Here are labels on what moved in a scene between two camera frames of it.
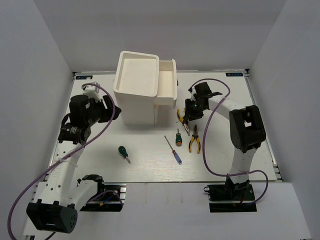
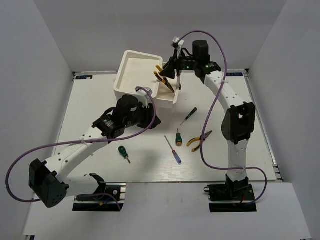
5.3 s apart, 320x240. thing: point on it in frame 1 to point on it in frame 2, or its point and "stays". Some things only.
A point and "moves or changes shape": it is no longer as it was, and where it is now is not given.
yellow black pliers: (181, 120) to (163, 79)
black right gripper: (190, 114) to (169, 69)
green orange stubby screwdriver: (178, 139) stays
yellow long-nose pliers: (195, 136) moves or changes shape
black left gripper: (107, 112) to (148, 117)
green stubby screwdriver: (123, 151) stays
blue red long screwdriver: (175, 154) stays
